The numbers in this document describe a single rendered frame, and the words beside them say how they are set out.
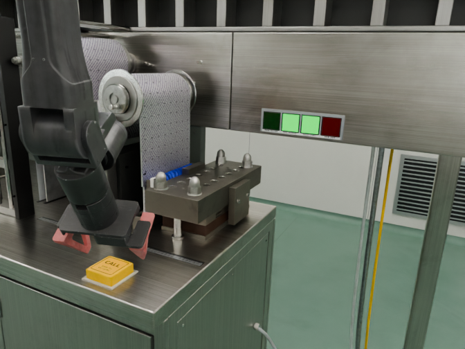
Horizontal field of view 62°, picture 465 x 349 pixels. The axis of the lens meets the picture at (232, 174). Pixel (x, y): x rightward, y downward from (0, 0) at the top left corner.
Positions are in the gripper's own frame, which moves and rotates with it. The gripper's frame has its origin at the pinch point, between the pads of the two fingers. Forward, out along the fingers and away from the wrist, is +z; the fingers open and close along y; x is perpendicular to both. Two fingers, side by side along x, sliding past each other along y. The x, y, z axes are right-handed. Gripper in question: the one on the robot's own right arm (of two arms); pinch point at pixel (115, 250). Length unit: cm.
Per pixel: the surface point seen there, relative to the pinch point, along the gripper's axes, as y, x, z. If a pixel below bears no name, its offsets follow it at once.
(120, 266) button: 6.6, -7.6, 18.4
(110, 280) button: 6.7, -3.3, 17.0
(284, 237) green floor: -31, -158, 210
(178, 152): 5, -51, 25
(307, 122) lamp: -32, -60, 17
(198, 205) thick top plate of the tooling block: -6.9, -25.8, 18.0
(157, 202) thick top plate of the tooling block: 4.6, -28.0, 21.0
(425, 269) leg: -73, -41, 58
